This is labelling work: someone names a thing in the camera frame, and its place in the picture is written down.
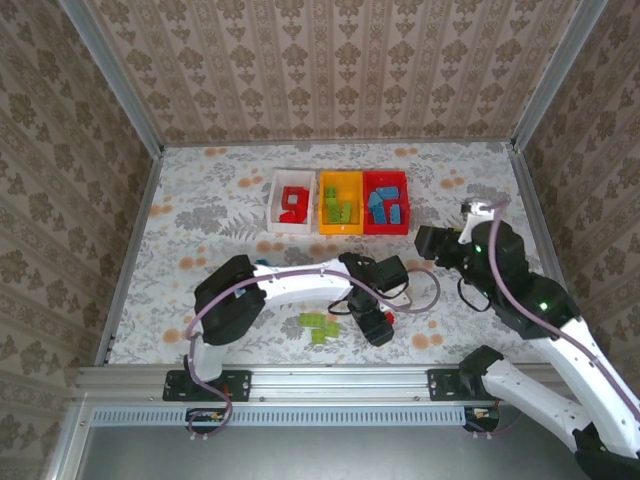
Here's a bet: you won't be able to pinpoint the red plastic bin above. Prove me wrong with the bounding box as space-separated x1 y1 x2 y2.
362 170 411 236

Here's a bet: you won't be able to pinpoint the yellow plastic bin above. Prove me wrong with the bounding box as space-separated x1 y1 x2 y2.
318 170 365 236

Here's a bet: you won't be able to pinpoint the white plastic bin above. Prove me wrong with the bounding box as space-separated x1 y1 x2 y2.
266 169 319 235

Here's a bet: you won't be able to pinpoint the red square lego frame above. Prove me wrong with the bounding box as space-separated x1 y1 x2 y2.
280 185 309 211

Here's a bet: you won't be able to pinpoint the grey metal sheet panel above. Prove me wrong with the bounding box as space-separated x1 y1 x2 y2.
74 424 619 480

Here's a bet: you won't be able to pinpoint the black power connector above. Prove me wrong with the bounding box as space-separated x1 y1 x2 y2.
463 405 501 432
185 407 235 435

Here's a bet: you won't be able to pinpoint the floral patterned table cover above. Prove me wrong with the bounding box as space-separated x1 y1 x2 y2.
107 141 571 365

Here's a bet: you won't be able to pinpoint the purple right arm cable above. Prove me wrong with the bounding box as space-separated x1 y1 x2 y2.
467 199 640 437

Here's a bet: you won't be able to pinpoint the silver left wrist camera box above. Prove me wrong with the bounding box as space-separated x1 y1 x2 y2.
383 287 414 310

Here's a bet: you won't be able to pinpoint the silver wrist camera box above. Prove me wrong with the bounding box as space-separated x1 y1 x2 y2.
458 197 504 224
383 287 414 310

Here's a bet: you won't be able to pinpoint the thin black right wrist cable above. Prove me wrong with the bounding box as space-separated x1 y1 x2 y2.
458 278 494 312

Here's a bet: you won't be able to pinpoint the wide aluminium extrusion rail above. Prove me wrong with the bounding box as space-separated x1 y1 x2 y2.
74 363 617 403

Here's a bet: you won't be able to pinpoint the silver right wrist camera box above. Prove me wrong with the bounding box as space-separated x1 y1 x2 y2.
458 197 504 224

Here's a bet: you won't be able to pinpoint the aluminium frame rail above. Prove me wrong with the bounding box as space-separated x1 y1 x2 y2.
503 143 594 364
93 147 166 365
162 139 514 149

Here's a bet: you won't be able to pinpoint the slotted grey cable duct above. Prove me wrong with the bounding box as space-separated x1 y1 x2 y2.
92 405 469 427

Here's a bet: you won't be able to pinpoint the aluminium frame post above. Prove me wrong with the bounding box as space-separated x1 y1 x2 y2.
510 0 610 152
58 0 166 154
42 399 94 480

